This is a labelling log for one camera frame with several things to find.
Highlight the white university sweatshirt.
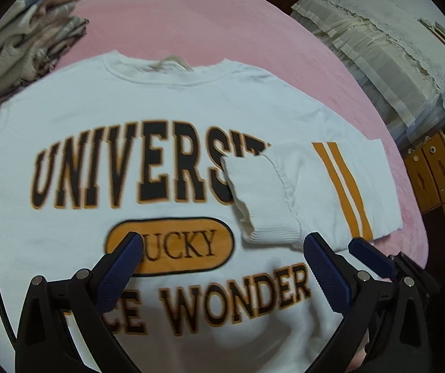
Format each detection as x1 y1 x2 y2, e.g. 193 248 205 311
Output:
0 51 402 372

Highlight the brown wooden cabinet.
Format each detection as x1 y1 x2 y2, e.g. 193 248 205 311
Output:
403 131 445 270

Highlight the grey fuzzy folded garment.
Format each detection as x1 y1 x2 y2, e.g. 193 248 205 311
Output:
0 2 86 90

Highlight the pink bed blanket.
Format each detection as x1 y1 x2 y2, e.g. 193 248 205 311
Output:
0 0 429 358

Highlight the striped bottom folded garment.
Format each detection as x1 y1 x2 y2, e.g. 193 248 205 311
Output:
0 15 88 105

